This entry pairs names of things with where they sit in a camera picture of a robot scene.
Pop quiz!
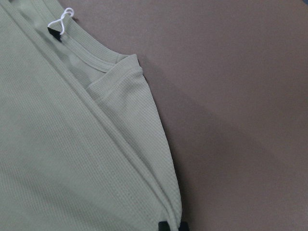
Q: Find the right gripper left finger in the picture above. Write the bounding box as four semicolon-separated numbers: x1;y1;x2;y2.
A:
158;221;171;231

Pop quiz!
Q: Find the olive green long-sleeve shirt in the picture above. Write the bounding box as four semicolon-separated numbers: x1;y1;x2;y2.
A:
0;0;182;231

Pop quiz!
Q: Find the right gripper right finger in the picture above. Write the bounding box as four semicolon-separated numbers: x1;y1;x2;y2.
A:
178;221;189;231

